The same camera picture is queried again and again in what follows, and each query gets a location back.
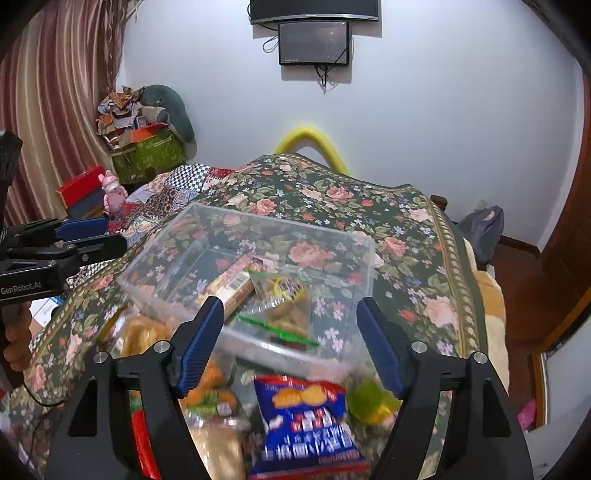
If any red noodle snack bag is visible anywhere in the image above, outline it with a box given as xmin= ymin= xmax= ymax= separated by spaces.
xmin=131 ymin=409 xmax=161 ymax=480

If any bread bun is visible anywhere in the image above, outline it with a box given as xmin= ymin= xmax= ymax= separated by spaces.
xmin=96 ymin=306 xmax=171 ymax=358

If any orange cracker pack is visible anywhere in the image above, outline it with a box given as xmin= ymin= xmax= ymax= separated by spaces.
xmin=179 ymin=357 xmax=238 ymax=418

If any green jelly cup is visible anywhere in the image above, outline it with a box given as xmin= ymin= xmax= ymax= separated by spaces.
xmin=346 ymin=377 xmax=402 ymax=426

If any sandwich bread slice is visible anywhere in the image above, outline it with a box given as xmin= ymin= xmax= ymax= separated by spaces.
xmin=186 ymin=417 xmax=250 ymax=480

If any blue chips bag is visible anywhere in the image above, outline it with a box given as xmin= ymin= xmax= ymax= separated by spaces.
xmin=249 ymin=375 xmax=369 ymax=479

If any clear bag of snacks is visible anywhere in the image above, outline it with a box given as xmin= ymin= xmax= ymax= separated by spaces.
xmin=236 ymin=272 xmax=318 ymax=347

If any left hand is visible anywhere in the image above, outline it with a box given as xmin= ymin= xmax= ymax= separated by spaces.
xmin=4 ymin=302 xmax=32 ymax=372

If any red box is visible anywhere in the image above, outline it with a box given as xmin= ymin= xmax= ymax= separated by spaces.
xmin=56 ymin=165 xmax=106 ymax=208

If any pink plush toy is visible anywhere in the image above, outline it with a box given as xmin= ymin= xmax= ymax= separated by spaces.
xmin=98 ymin=170 xmax=128 ymax=216

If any patchwork quilt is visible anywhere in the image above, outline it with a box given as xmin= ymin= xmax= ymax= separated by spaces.
xmin=64 ymin=163 xmax=236 ymax=287

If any beige blanket edge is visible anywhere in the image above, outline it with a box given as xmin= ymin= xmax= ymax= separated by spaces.
xmin=464 ymin=240 xmax=510 ymax=390

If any green cardboard box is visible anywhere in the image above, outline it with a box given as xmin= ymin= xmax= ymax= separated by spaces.
xmin=111 ymin=129 xmax=185 ymax=185

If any pile of patterned clothes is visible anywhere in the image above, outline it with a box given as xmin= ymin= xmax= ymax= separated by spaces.
xmin=96 ymin=87 xmax=168 ymax=151

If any grey plush pillow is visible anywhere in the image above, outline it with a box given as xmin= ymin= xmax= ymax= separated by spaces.
xmin=140 ymin=84 xmax=194 ymax=144

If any wrapped biscuit roll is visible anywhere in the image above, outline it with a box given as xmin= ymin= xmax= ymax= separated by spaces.
xmin=195 ymin=255 xmax=266 ymax=320

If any striped red curtain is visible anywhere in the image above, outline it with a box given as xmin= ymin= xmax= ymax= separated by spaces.
xmin=1 ymin=1 xmax=131 ymax=225

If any brown wooden door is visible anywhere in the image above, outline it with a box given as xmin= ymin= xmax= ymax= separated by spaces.
xmin=541 ymin=76 xmax=590 ymax=351

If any clear plastic storage box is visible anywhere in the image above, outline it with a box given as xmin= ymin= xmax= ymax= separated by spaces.
xmin=117 ymin=204 xmax=375 ymax=380

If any grey bag on floor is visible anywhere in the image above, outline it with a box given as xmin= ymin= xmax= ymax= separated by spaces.
xmin=457 ymin=205 xmax=505 ymax=270

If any yellow curved headboard tube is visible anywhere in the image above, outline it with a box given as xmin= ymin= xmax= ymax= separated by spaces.
xmin=274 ymin=126 xmax=351 ymax=176

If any large black television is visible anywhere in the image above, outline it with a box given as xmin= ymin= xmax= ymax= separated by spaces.
xmin=249 ymin=0 xmax=380 ymax=24

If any wall-mounted small monitor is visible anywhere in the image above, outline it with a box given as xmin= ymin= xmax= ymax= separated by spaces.
xmin=279 ymin=20 xmax=351 ymax=66

